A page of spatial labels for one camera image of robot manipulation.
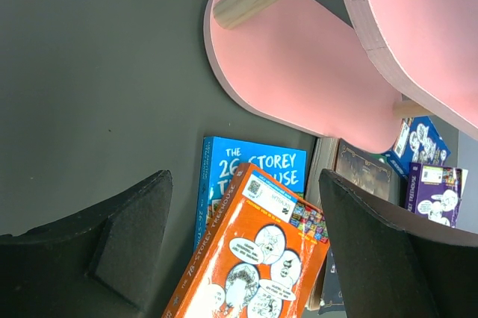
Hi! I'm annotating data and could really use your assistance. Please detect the pink three-tier shelf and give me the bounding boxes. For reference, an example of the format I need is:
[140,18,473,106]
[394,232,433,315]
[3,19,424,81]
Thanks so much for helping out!
[203,0,477,153]

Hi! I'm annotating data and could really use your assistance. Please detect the blue 26-storey treehouse book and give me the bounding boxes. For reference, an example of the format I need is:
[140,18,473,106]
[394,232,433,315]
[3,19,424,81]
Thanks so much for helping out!
[193,136,307,248]

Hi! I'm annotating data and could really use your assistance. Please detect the dark blue treehouse book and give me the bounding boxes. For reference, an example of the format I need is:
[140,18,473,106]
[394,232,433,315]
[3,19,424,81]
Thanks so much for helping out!
[382,116,450,179]

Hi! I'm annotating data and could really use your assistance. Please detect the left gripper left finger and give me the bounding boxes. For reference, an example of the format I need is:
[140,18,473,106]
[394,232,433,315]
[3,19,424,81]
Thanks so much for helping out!
[1,170,173,317]

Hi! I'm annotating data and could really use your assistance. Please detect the purple treehouse book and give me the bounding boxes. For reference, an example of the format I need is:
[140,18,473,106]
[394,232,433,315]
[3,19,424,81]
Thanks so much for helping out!
[404,163,468,228]

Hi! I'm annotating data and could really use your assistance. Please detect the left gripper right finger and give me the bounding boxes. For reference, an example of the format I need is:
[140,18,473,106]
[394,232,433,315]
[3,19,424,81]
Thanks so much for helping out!
[319,169,477,317]

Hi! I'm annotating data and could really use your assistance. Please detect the dark tale of two cities book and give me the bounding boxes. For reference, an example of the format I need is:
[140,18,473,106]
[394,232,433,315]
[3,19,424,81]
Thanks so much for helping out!
[305,137,392,314]

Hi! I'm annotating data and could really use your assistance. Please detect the orange 78-storey treehouse book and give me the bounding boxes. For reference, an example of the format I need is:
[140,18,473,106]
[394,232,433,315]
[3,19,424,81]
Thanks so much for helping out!
[162,169,329,317]

